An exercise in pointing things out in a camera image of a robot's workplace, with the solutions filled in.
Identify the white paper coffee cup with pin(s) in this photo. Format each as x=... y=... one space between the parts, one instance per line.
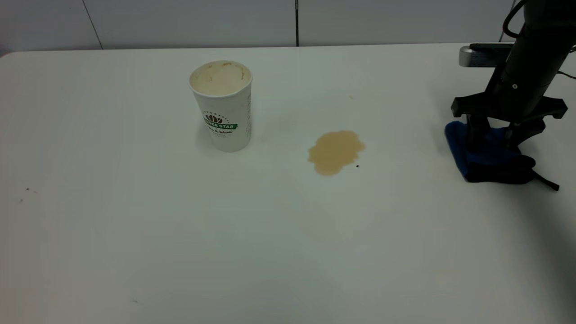
x=222 y=112

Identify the blue and black cloth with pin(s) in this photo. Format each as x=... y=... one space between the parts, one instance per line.
x=492 y=170

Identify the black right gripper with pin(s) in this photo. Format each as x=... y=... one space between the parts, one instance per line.
x=513 y=105

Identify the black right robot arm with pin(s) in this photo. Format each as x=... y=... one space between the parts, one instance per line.
x=544 y=31

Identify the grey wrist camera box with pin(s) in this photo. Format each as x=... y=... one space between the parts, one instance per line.
x=481 y=57

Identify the tan coffee spill puddle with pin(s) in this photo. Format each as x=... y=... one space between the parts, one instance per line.
x=335 y=152

